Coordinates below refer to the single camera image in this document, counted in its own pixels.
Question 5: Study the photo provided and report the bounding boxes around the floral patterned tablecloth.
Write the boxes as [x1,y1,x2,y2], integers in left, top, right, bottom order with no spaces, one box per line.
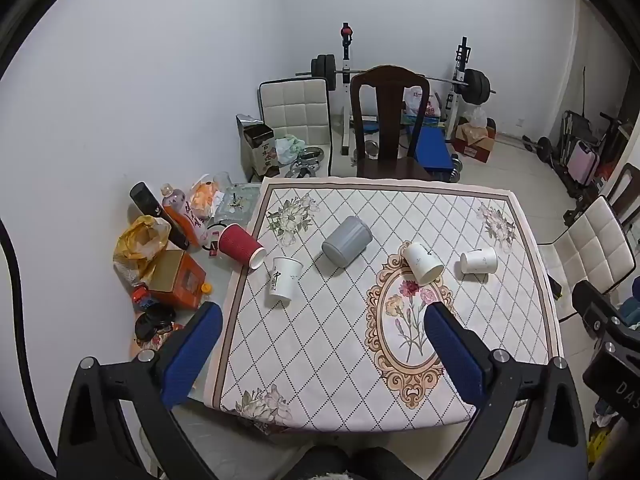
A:
[198,178,563,432]

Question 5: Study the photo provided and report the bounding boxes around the white barbell rack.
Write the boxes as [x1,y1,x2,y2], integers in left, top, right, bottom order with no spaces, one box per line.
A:
[328,22,476,155]

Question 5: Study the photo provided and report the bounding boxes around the white padded chair right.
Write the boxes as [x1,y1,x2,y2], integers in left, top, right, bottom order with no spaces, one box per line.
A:
[538,196,636,321]

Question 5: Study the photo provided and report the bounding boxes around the black cylindrical bottle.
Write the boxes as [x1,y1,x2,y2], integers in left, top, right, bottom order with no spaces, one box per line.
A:
[129,182,190,250]

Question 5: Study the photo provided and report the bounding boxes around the grey plastic cup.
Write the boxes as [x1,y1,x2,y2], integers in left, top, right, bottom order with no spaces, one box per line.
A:
[321,216,373,268]

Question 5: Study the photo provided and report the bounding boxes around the orange gift box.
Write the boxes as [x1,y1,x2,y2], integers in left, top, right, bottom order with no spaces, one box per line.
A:
[149,250,206,310]

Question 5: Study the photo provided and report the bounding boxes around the blue weight bench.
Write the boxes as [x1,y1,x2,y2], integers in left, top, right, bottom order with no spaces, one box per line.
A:
[350,114,456,182]

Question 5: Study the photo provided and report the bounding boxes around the red ribbed paper cup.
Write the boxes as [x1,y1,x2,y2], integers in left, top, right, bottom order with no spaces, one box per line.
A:
[218,223,267,270]

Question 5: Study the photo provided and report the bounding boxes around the white paper cup far left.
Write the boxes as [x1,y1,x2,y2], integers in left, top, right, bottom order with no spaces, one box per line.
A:
[268,257,303,302]

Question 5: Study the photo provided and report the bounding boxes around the black sunglasses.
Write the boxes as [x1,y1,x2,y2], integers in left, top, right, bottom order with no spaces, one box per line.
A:
[134,304,176,344]

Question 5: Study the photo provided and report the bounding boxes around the yellow plastic bag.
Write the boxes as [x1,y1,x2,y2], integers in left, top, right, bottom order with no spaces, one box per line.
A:
[112,214,170,286]

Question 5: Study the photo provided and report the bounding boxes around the barbell with black plates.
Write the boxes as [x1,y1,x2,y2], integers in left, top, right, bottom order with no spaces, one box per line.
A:
[296,54,495,105]

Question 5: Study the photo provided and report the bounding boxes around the orange snack bag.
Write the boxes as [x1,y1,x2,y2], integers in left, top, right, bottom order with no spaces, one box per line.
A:
[190,180,224,220]

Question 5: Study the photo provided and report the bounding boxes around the white paper cup centre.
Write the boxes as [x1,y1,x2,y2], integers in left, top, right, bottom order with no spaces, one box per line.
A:
[402,242,444,286]

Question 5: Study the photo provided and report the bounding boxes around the white padded chair back left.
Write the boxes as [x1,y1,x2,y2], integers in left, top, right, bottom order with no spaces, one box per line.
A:
[258,77,333,177]

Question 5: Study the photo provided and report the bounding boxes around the white paper cup right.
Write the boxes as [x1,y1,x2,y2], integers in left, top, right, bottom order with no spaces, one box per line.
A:
[460,247,498,274]

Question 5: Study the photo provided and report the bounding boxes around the white paper cup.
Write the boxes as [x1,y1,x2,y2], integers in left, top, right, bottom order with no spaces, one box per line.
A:
[460,247,498,274]
[268,257,303,302]
[402,242,444,286]

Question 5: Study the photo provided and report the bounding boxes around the dark tea box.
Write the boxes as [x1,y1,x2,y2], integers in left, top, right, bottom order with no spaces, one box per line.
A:
[240,122,279,178]

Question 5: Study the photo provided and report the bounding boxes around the pink suitcase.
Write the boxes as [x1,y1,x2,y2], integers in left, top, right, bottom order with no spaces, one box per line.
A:
[567,141,599,185]

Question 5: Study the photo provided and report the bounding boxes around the cardboard box by rack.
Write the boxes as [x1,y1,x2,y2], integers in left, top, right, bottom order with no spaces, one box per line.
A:
[452,122,496,162]

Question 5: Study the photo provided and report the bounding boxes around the dark wooden chair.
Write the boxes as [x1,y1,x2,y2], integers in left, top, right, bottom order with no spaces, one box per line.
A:
[350,77,430,156]

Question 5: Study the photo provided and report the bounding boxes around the pink drink bottle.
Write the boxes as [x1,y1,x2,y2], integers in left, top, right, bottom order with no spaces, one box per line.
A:
[160,183,207,247]

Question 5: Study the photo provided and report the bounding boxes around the white padded chair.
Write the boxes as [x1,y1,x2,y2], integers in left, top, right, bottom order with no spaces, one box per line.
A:
[258,77,333,177]
[538,196,636,321]

